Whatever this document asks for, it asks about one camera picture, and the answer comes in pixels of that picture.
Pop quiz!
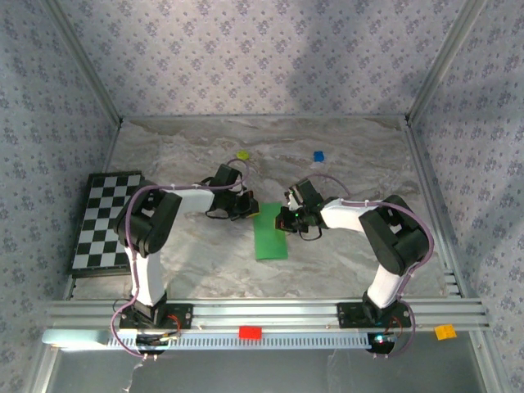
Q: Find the green paper sheet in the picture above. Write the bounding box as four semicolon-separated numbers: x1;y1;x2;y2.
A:
252;201;290;262

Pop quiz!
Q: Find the black and white checkerboard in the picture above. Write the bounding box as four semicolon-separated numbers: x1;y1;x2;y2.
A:
70;170;145;276

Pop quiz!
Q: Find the orange toy brick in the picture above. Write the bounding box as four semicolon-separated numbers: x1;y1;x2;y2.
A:
434;323;458;341

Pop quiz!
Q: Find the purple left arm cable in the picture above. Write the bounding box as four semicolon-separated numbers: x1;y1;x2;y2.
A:
110;158;251;361

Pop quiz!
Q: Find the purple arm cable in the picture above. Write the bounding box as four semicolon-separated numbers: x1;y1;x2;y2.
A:
110;158;251;361
302;174;435;361

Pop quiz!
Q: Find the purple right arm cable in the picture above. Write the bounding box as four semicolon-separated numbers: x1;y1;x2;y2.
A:
302;174;435;361

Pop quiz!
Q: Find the thin aluminium rear rail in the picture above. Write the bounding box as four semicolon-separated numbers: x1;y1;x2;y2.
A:
120;113;410;122

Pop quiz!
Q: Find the long aluminium mounting rail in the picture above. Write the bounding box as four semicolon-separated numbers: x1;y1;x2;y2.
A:
45;298;491;332

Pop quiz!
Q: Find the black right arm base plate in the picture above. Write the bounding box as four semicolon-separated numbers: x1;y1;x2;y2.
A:
337;301;413;329

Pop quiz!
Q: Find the white slotted cable duct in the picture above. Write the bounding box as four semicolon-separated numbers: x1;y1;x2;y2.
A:
108;330;372;351

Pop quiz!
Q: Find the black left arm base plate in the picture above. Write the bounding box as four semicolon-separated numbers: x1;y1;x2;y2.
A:
118;303;194;329

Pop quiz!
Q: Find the aluminium corner post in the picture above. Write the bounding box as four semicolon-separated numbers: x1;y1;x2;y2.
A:
43;0;124;125
407;0;488;125

